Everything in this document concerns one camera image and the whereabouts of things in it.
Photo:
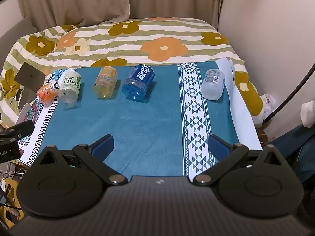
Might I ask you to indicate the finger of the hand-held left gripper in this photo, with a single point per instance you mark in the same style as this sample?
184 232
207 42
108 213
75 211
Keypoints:
23 127

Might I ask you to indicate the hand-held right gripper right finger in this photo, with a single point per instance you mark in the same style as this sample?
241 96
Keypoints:
217 146

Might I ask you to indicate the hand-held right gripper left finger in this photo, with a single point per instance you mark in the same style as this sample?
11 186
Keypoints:
104 146

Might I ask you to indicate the small orange print cup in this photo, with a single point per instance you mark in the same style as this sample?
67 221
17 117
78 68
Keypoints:
46 92

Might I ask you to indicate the white green label cup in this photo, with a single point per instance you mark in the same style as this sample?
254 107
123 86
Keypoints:
70 86

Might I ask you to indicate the clear white label cup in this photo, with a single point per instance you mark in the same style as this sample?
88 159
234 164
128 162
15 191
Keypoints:
212 83

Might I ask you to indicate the orange yellow label cup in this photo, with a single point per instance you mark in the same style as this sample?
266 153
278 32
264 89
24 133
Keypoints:
105 82

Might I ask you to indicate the blue plastic cup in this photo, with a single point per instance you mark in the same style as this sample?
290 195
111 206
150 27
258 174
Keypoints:
139 82

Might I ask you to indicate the colourful mandala mat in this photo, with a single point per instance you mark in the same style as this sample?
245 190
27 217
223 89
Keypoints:
37 130

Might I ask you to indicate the teal patterned cloth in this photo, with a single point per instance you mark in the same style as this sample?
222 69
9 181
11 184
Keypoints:
147 127

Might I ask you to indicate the dark grey laptop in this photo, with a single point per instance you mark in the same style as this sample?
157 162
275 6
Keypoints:
28 77

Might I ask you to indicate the yellow stool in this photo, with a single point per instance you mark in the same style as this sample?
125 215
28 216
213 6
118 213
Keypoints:
9 201

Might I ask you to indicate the white plastic bag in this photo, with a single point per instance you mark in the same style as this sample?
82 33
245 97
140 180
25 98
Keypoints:
267 108

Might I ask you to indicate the dark blue clothing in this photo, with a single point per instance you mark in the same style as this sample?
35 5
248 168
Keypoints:
292 147

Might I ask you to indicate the grey headboard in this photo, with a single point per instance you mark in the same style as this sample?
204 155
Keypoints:
14 33

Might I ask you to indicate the white tissue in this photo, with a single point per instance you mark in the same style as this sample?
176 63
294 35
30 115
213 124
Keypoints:
308 114

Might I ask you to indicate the floral striped blanket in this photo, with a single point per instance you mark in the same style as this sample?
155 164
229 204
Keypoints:
147 41

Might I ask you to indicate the beige curtain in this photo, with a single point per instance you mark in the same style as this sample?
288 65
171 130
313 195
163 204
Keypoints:
98 0

